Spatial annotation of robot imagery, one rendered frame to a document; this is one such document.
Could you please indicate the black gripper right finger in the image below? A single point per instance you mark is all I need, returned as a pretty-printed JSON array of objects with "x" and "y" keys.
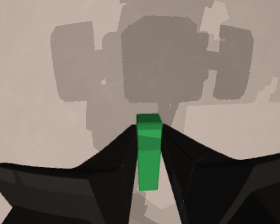
[{"x": 208, "y": 186}]

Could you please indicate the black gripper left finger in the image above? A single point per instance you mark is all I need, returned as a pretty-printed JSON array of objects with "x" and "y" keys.
[{"x": 99, "y": 190}]

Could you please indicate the green rectangular post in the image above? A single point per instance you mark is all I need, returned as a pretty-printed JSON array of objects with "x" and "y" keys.
[{"x": 149, "y": 131}]

